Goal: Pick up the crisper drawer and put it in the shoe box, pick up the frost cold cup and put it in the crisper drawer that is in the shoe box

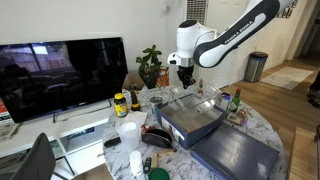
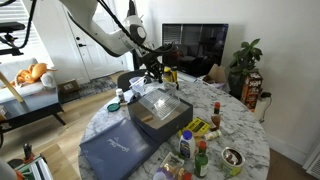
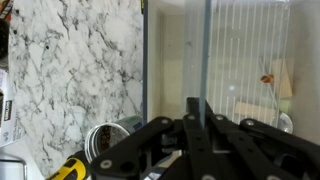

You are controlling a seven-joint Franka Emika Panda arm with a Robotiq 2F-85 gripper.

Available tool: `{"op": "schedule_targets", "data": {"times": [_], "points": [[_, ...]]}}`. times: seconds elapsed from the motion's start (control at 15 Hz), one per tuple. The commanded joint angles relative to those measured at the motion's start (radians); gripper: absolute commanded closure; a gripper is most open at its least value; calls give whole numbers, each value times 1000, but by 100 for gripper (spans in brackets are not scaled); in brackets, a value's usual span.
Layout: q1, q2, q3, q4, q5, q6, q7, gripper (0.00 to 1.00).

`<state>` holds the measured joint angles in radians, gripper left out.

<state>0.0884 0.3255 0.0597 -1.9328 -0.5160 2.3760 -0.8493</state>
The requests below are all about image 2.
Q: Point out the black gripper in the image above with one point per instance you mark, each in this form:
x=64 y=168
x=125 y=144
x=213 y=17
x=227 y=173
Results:
x=151 y=61

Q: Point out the frosted plastic cup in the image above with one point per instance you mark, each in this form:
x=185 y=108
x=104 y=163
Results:
x=135 y=83

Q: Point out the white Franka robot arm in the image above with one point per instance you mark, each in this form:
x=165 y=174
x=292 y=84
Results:
x=100 y=30

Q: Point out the navy blue shoe box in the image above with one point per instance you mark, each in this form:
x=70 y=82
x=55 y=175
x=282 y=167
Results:
x=173 y=125

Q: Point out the navy blue shoe box lid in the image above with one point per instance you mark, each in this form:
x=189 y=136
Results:
x=113 y=150

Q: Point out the cardboard box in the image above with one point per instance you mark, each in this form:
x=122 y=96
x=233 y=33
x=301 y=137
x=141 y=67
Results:
x=68 y=86

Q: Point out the purple cup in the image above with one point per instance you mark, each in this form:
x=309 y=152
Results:
x=161 y=175

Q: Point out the yellow vitamin bottle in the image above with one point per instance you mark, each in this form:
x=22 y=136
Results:
x=167 y=76

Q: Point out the dark bottle yellow label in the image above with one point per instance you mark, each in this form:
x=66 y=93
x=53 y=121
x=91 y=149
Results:
x=174 y=75

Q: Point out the black chair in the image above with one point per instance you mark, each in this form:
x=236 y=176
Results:
x=125 y=80

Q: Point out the white pill bottle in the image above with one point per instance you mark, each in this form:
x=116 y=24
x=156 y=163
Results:
x=120 y=96

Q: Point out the black flat screen television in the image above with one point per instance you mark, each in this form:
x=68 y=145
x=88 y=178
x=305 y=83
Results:
x=200 y=50

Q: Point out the green round lid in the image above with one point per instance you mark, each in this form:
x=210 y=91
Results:
x=113 y=107

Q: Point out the brown paper bag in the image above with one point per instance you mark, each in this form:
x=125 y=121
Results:
x=216 y=75

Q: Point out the grey patterned rug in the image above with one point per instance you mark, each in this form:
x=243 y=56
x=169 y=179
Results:
x=96 y=86

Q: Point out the yellow black packet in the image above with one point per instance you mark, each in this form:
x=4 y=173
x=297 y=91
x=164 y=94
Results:
x=198 y=126

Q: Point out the white panel door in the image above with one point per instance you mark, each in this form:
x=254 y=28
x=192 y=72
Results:
x=90 y=60

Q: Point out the hot sauce bottle red cap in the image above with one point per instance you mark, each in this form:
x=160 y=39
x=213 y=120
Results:
x=216 y=118

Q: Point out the white bottle blue cap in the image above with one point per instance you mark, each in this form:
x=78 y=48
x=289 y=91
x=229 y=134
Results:
x=187 y=146

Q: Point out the small white lying bottle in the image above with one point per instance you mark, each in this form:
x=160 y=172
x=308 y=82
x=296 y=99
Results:
x=212 y=135

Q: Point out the clear snack packet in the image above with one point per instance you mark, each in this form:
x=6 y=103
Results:
x=171 y=161

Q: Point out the potted green plant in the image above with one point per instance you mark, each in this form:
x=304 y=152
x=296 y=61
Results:
x=245 y=60

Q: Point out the orange black game carton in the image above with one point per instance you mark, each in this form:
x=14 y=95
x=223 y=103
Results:
x=251 y=90

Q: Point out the green glass bottle red cap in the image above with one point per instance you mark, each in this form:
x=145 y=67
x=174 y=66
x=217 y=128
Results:
x=201 y=163

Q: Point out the red wrapped item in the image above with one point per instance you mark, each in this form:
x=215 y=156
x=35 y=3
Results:
x=184 y=175

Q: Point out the white plush toy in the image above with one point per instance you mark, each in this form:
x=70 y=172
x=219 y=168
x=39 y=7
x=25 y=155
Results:
x=48 y=80

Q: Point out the white floor appliance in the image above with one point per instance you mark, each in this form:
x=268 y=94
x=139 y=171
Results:
x=261 y=108

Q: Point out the open green tin can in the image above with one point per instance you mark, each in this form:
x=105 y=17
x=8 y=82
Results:
x=231 y=161

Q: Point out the orange plush toy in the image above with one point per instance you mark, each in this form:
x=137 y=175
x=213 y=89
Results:
x=30 y=75

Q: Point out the wooden pole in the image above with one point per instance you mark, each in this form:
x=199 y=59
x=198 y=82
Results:
x=11 y=88

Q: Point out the black red clamp stand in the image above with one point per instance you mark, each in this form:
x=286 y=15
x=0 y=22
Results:
x=27 y=153

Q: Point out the white window blinds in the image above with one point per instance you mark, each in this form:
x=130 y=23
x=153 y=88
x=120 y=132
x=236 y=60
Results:
x=16 y=13

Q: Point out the white floor heater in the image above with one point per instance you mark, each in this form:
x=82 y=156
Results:
x=313 y=165

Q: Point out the grey daybed black frame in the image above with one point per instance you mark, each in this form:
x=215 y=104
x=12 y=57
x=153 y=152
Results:
x=20 y=96

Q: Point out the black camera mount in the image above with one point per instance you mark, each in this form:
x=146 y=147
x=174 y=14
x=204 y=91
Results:
x=11 y=27

